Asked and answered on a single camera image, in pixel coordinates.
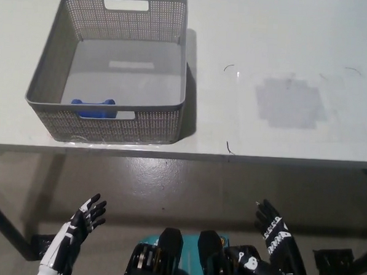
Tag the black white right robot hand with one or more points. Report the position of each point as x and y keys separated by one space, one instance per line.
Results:
x=283 y=256

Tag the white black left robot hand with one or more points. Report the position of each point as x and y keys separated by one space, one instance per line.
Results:
x=67 y=234

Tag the blue rook chess piece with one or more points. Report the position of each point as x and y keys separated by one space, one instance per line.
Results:
x=92 y=108

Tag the black floor foot plate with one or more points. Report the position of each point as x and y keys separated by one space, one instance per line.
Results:
x=40 y=245
x=334 y=262

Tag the black metal table leg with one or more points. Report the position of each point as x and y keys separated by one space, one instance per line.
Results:
x=6 y=226

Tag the black teal robot body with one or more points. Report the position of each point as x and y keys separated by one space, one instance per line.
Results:
x=171 y=251

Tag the grey perforated plastic basket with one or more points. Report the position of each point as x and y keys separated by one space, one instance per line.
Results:
x=110 y=128

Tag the grey square tape patch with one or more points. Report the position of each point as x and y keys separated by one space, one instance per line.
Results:
x=291 y=103

